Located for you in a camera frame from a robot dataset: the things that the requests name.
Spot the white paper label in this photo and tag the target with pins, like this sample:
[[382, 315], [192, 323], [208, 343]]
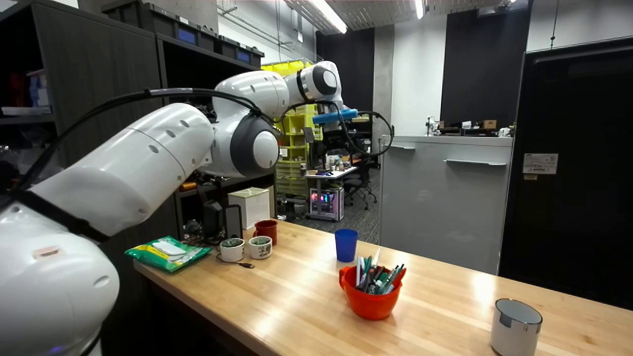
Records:
[[540, 163]]

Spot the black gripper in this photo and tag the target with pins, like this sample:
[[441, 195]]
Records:
[[336, 139]]

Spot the white box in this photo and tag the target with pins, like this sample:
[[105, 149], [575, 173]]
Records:
[[249, 206]]

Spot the tall black cabinet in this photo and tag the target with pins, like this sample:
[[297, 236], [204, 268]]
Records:
[[579, 230]]

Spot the short ceiling light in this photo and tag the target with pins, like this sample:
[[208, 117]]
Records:
[[417, 9]]

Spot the black shelf unit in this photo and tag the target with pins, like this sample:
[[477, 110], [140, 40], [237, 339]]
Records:
[[85, 46]]

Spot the grey metal cup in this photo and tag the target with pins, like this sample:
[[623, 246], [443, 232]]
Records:
[[514, 329]]

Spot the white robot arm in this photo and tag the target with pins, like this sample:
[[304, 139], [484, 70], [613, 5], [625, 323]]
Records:
[[130, 171]]

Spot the yellow storage bin stack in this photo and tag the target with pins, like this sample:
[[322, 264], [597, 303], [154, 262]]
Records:
[[297, 139]]

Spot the bundle of coloured markers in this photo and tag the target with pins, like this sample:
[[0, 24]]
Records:
[[376, 278]]

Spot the red mug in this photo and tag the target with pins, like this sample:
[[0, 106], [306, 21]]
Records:
[[265, 230]]

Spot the long ceiling light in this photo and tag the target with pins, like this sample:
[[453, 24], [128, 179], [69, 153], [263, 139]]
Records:
[[326, 15]]

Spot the green wipes packet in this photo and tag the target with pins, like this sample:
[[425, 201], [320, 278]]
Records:
[[164, 254]]

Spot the background desk with equipment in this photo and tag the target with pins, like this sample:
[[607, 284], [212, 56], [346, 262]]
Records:
[[326, 199]]

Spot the grey metal cabinet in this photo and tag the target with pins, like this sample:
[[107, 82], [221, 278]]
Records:
[[435, 210]]

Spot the small white bowl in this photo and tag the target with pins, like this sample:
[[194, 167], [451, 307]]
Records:
[[259, 248], [229, 250]]

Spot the red bowl with markers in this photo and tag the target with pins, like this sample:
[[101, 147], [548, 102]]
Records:
[[368, 305]]

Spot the blue plastic cup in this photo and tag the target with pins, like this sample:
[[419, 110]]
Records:
[[346, 246]]

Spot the small black box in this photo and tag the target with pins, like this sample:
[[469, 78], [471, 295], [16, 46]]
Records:
[[212, 220]]

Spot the black office chair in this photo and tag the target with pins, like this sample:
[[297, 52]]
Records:
[[362, 185]]

